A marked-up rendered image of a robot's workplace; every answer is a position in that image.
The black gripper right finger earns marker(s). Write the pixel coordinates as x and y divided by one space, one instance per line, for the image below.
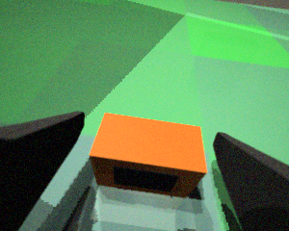
258 184

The orange block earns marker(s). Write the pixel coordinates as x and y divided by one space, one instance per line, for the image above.
148 155

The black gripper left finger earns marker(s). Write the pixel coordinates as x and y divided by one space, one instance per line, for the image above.
30 154

